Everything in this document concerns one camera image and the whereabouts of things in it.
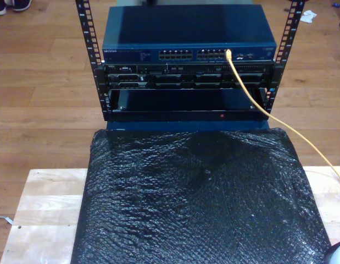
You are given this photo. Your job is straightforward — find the black bubble-wrap mat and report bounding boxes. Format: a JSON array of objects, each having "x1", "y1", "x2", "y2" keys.
[{"x1": 70, "y1": 126, "x2": 334, "y2": 264}]

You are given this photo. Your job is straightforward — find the yellow network cable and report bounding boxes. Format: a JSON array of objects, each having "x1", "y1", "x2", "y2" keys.
[{"x1": 225, "y1": 48, "x2": 340, "y2": 191}]

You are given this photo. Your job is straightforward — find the blue network switch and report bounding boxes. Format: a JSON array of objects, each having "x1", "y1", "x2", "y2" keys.
[{"x1": 102, "y1": 4, "x2": 277, "y2": 64}]

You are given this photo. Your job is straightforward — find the blue base panel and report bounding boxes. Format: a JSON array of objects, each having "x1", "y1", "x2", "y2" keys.
[{"x1": 106, "y1": 120, "x2": 271, "y2": 133}]

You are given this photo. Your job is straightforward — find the black rack server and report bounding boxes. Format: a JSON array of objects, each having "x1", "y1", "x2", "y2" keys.
[{"x1": 102, "y1": 63, "x2": 275, "y2": 90}]

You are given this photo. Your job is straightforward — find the white crumpled paper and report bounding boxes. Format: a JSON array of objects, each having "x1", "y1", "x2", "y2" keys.
[{"x1": 299, "y1": 10, "x2": 318, "y2": 24}]

